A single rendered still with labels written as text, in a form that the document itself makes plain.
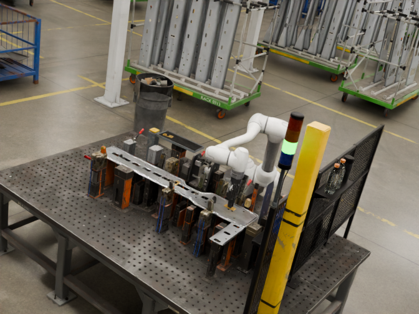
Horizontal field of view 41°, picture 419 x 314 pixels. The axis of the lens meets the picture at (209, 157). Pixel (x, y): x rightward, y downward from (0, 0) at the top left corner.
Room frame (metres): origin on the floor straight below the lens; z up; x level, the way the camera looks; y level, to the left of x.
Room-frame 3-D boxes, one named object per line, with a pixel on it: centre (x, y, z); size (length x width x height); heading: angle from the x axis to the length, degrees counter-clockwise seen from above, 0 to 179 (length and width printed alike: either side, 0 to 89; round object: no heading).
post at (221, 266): (3.19, -0.24, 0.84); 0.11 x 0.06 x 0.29; 151
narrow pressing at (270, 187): (3.30, -0.42, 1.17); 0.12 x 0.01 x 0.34; 151
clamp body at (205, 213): (3.28, -0.05, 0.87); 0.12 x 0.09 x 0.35; 151
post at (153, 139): (4.19, 0.48, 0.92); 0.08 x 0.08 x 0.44; 61
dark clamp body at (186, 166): (3.85, 0.14, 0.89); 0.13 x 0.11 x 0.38; 151
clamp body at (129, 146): (4.09, 0.64, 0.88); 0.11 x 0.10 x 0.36; 151
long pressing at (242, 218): (3.66, 0.23, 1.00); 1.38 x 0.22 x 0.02; 61
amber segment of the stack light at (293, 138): (2.61, -0.38, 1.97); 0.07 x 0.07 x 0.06
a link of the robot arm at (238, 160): (3.43, -0.19, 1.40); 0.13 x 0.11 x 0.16; 81
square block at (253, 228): (3.19, -0.38, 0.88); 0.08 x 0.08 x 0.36; 61
